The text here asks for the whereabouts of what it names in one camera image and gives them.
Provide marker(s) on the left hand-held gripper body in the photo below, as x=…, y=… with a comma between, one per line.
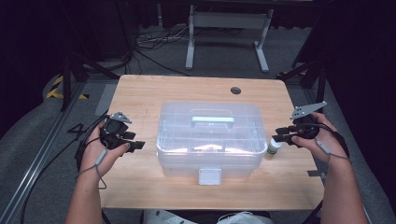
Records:
x=113, y=133

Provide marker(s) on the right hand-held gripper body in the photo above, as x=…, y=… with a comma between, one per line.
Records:
x=306, y=127

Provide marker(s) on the small white bottle green label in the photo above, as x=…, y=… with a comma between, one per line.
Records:
x=274, y=147

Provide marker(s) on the clear plastic storage box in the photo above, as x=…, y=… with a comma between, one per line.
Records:
x=211, y=140

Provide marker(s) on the person's left hand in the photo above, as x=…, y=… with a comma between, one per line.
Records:
x=93, y=155

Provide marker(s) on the person's right hand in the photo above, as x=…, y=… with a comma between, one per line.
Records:
x=330, y=146

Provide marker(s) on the black metal stand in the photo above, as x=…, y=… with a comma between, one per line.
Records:
x=320, y=81
x=66, y=84

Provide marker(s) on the dark round table grommet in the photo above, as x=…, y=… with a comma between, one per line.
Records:
x=235, y=90

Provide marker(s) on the yellow black floor tape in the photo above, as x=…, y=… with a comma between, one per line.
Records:
x=53, y=92

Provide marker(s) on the person's light clothing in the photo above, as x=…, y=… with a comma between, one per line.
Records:
x=243, y=217

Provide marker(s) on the aluminium floor rail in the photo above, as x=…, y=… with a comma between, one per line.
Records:
x=37, y=161

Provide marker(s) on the white metal desk frame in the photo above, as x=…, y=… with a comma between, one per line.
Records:
x=229, y=20

